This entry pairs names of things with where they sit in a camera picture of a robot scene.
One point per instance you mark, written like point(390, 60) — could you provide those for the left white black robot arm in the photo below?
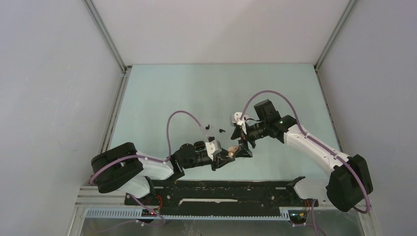
point(125, 169)

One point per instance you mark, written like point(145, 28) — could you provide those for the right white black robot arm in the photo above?
point(348, 179)

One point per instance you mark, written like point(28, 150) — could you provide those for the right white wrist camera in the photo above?
point(239, 119)

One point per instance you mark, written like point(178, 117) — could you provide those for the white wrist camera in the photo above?
point(239, 119)
point(213, 147)

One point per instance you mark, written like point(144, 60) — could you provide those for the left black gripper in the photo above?
point(221, 159)

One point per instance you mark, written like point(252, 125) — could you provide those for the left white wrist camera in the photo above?
point(213, 147)

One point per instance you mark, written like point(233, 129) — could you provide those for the grey cable duct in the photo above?
point(140, 213)

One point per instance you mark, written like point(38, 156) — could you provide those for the beige earbud charging case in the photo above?
point(232, 150)

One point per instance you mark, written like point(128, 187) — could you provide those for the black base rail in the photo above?
point(226, 198)

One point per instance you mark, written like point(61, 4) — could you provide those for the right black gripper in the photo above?
point(243, 150)

